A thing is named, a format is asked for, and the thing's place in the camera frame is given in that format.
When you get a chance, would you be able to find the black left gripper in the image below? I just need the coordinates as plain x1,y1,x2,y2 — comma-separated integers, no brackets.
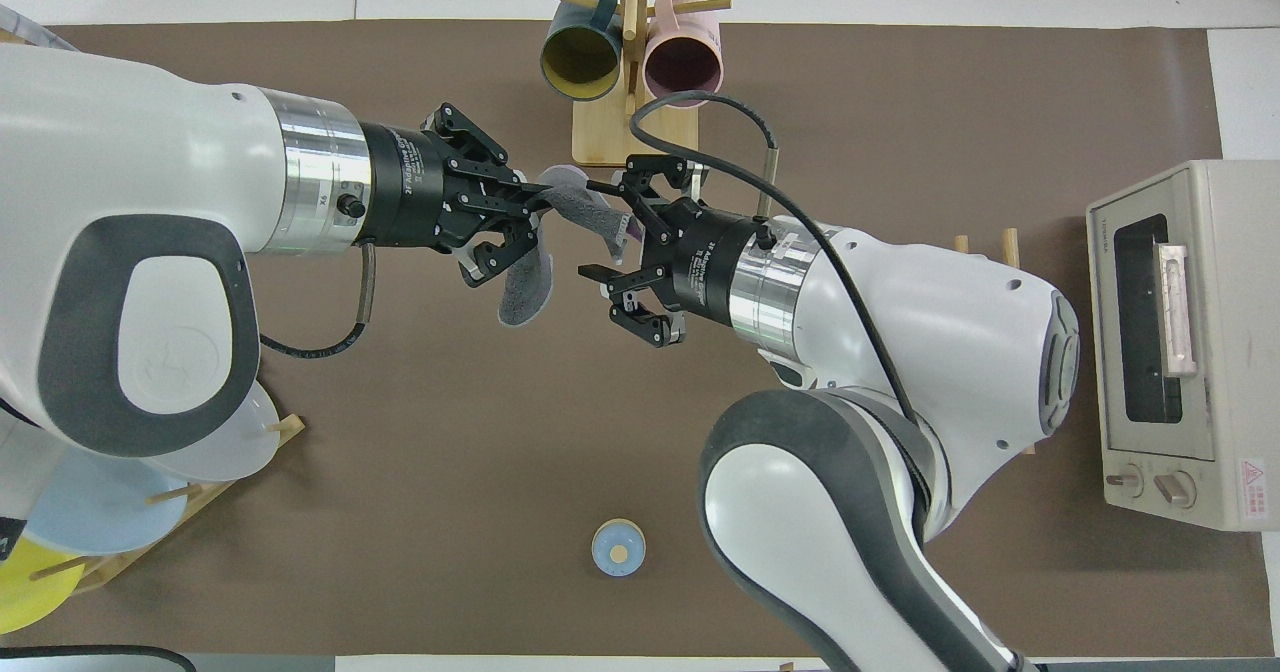
360,102,553,288

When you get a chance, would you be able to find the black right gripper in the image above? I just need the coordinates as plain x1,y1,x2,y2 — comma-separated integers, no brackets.
578,157,771,348

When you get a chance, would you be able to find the purple and grey towel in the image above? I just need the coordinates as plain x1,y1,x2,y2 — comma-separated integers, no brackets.
497,164,641,330

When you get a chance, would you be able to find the wooden plate rack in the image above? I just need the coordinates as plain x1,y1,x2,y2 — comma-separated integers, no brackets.
30,414,306,595

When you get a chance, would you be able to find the wooden mug tree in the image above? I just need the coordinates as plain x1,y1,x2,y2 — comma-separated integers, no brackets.
537,0,732,168

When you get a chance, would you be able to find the dark teal mug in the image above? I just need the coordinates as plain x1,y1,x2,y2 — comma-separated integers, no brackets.
540,0,626,103

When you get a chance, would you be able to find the pink mug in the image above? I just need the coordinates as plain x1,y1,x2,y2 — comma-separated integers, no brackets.
643,0,724,111

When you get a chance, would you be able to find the brown table mat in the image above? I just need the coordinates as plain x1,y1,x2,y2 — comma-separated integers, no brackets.
20,20,1276,658

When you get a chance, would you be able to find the blue jar with wooden knob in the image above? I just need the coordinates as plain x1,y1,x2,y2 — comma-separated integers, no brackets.
591,518,647,579

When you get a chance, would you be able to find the grey plate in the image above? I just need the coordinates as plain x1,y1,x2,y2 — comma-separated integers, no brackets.
150,377,282,483

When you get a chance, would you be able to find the light blue plate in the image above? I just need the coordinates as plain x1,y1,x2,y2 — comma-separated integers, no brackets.
20,447,191,556

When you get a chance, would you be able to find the marble pattern panel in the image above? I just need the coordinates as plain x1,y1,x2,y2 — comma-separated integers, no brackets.
0,4,76,51

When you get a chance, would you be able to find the beige toaster oven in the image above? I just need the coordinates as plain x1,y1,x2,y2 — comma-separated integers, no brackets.
1086,160,1280,531

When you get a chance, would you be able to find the yellow plate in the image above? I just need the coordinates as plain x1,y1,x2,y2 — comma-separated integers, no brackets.
0,537,86,635

